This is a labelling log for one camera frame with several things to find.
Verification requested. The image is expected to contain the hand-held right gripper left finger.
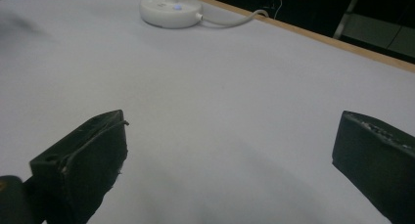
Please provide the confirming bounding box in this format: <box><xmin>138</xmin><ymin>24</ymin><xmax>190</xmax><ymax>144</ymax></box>
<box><xmin>29</xmin><ymin>109</ymin><xmax>130</xmax><ymax>224</ymax></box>

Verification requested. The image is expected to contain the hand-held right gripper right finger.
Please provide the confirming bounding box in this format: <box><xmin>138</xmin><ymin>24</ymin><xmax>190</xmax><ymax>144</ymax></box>
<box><xmin>331</xmin><ymin>110</ymin><xmax>415</xmax><ymax>224</ymax></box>

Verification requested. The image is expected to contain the metal stand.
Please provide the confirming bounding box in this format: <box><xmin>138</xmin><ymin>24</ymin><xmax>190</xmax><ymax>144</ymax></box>
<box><xmin>332</xmin><ymin>0</ymin><xmax>415</xmax><ymax>59</ymax></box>

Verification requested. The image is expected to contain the white desk lamp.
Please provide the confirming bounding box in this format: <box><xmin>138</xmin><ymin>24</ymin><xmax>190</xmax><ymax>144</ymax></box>
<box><xmin>139</xmin><ymin>0</ymin><xmax>204</xmax><ymax>30</ymax></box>

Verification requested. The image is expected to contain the thin white cord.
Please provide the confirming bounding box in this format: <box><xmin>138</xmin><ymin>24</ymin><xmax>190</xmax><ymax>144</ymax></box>
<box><xmin>273</xmin><ymin>0</ymin><xmax>284</xmax><ymax>21</ymax></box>

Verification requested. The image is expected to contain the white lamp cable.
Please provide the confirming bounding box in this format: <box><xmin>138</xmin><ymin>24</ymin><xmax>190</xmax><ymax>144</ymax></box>
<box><xmin>195</xmin><ymin>9</ymin><xmax>270</xmax><ymax>28</ymax></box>

